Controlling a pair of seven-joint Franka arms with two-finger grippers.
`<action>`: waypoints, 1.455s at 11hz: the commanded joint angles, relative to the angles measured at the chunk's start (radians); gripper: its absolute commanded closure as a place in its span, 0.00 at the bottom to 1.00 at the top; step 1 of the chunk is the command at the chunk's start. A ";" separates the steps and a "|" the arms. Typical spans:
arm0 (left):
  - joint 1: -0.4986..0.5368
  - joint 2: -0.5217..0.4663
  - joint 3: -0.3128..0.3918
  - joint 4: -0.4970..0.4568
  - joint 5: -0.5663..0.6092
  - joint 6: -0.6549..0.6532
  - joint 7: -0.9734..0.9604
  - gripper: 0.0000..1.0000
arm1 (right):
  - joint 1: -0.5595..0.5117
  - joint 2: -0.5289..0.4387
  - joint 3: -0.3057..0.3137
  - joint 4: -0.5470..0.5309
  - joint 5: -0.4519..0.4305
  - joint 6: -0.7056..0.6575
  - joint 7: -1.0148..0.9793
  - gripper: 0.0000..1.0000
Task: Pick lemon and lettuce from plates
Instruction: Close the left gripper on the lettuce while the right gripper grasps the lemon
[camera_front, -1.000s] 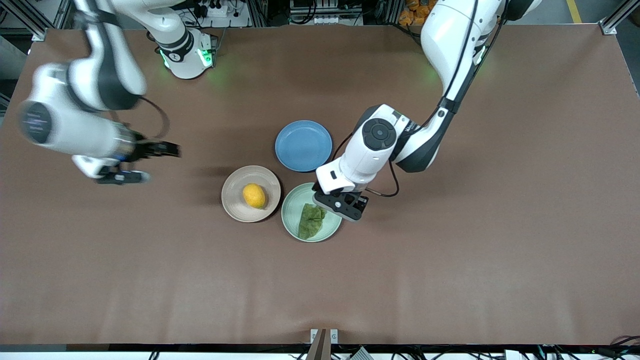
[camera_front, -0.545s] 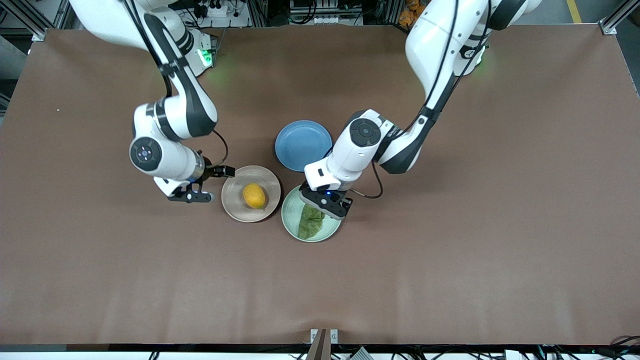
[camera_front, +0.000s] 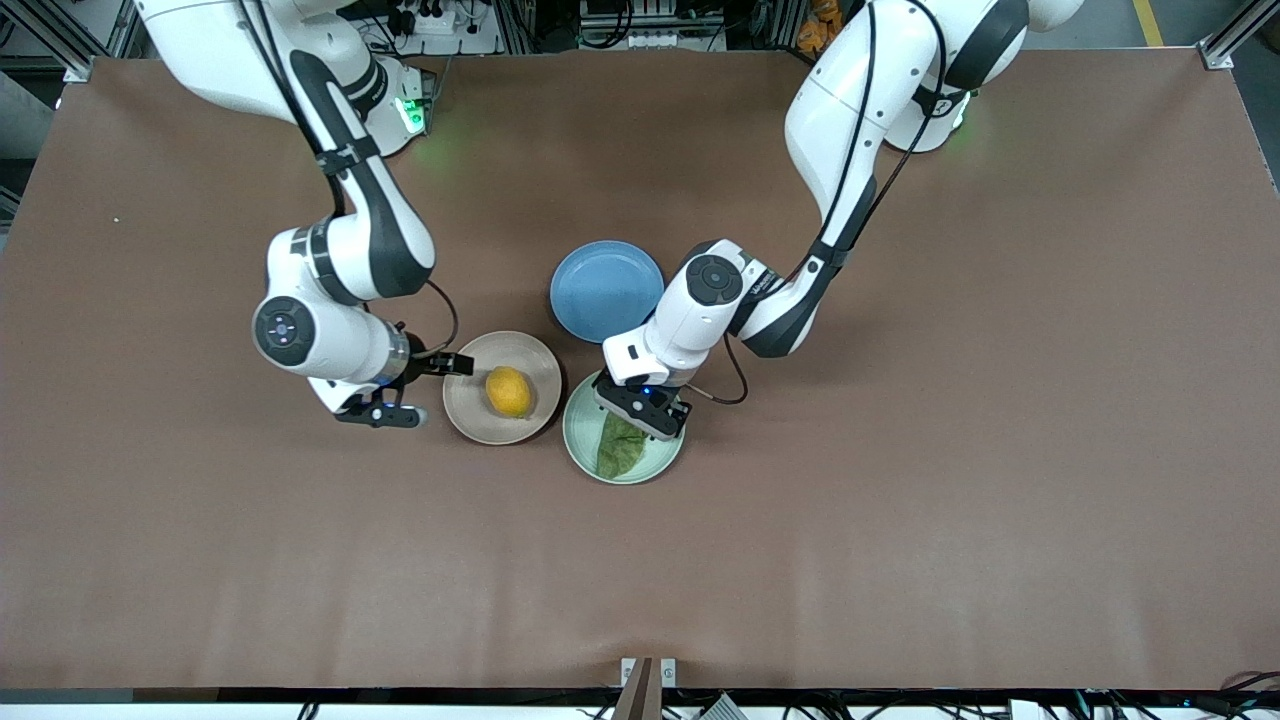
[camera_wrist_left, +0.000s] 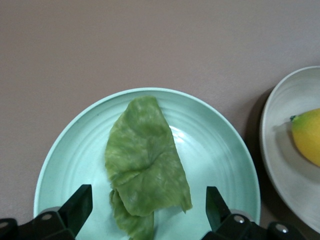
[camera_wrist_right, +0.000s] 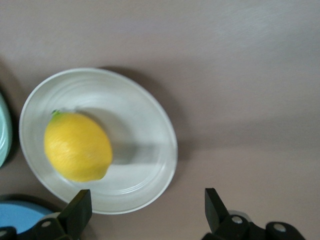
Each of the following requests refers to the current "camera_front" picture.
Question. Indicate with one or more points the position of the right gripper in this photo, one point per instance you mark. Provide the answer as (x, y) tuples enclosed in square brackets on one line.
[(424, 363)]

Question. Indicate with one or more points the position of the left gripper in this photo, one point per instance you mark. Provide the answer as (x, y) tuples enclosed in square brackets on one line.
[(681, 410)]

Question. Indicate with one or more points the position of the yellow lemon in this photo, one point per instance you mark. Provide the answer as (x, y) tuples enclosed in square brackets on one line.
[(508, 392)]

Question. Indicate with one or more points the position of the green lettuce leaf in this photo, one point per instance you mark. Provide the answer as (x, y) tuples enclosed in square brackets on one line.
[(618, 450)]

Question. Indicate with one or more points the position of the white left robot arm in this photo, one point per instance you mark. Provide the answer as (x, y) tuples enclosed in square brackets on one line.
[(830, 120)]

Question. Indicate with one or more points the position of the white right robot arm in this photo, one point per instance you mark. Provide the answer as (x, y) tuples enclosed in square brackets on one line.
[(380, 230)]

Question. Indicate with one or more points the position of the beige plate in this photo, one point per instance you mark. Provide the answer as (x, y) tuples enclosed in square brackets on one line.
[(470, 405)]

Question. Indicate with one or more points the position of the blue plate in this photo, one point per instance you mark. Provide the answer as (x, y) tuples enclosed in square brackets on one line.
[(600, 292)]

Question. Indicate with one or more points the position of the pale green plate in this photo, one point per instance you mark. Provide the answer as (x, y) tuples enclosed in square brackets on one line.
[(580, 440)]

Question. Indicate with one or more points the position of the white power strip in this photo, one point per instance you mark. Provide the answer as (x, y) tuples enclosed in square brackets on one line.
[(445, 25)]

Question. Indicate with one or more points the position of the black electronics rack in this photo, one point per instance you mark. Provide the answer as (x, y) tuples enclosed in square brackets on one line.
[(650, 22)]

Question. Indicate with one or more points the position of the orange packets pile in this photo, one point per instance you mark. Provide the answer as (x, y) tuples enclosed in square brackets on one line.
[(822, 25)]

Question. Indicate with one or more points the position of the camera mount post bracket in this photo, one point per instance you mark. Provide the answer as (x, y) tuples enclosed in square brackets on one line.
[(648, 690)]

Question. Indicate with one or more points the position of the aluminium frame profile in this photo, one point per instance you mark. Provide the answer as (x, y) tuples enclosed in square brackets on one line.
[(1235, 35), (60, 45)]

